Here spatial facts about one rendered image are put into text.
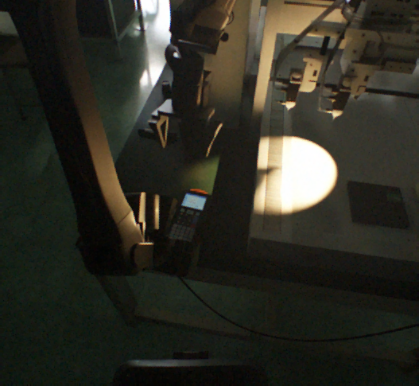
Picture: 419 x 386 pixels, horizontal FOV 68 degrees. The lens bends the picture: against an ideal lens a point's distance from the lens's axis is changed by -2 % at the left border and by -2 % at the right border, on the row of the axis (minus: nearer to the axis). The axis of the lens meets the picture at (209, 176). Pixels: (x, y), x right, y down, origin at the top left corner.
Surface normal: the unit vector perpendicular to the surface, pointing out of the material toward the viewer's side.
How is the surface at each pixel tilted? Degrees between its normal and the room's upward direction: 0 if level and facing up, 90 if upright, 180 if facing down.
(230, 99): 90
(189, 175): 0
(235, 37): 90
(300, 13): 90
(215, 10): 117
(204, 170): 0
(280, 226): 0
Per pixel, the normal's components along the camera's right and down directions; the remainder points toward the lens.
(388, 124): 0.01, -0.65
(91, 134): 0.94, -0.04
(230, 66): -0.17, 0.75
